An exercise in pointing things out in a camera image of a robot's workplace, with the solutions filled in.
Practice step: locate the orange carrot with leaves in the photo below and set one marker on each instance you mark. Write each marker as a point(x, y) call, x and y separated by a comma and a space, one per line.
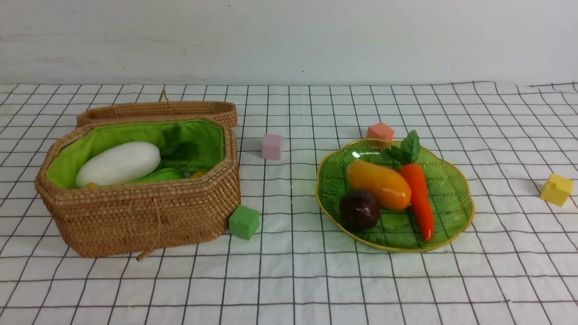
point(407, 155)

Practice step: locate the pink foam cube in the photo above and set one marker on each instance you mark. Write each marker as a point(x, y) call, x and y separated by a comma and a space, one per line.
point(272, 147)

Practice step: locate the orange foam cube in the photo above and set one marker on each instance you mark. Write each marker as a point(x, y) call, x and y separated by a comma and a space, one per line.
point(380, 131)

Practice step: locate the dark purple passion fruit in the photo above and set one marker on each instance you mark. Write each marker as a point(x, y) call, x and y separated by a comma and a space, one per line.
point(359, 210)

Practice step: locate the white black grid tablecloth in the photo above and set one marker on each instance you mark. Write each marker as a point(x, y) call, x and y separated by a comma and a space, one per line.
point(515, 265)

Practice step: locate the green glass leaf plate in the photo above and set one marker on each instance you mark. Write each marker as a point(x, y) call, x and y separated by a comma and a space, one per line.
point(448, 191)

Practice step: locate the orange yellow mango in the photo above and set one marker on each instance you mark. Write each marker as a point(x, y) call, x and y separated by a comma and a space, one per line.
point(387, 185)

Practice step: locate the woven wicker basket lid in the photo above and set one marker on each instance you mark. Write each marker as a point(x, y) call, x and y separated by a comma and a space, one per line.
point(223, 112)

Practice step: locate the yellow foam cube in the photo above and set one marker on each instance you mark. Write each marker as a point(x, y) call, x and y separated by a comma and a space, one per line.
point(557, 189)

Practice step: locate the green foam cube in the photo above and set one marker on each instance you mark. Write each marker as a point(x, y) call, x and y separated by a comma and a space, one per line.
point(244, 222)

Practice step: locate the woven wicker basket green lining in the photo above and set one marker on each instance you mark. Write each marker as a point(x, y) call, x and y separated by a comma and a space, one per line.
point(130, 218)

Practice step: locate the white radish with leaves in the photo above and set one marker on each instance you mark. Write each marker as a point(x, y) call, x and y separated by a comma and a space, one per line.
point(132, 160)

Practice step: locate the green cucumber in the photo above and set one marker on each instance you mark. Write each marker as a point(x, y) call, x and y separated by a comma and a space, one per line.
point(160, 175)

